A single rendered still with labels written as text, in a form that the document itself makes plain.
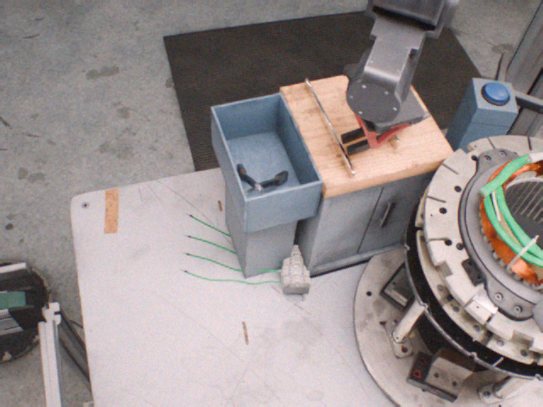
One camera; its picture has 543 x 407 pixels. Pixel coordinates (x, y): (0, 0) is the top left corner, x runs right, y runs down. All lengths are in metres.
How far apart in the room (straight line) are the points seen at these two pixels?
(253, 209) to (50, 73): 1.84
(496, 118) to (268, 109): 0.38
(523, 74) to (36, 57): 1.98
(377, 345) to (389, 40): 0.53
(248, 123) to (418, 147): 0.26
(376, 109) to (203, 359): 0.52
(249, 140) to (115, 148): 1.32
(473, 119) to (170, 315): 0.59
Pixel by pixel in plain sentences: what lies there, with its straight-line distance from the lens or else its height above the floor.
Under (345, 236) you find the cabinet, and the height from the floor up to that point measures 0.89.
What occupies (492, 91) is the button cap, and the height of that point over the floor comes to 1.04.
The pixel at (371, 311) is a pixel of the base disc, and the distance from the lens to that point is 0.98.
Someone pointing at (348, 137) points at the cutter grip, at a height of 1.09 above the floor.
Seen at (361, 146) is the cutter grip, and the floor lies 1.10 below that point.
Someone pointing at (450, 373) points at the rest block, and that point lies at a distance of 0.94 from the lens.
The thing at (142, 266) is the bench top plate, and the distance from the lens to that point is 1.02.
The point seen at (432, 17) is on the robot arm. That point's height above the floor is 1.34.
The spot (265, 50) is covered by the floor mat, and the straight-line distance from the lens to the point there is 2.50.
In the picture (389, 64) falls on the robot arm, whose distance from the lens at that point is 0.57.
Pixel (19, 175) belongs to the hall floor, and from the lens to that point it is 2.20.
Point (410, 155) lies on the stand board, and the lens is 0.82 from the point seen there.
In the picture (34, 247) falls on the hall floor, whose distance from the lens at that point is 2.02.
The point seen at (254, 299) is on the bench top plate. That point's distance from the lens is 0.98.
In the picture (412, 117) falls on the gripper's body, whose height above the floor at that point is 1.19.
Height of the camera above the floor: 1.68
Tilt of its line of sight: 56 degrees down
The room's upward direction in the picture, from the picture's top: 8 degrees clockwise
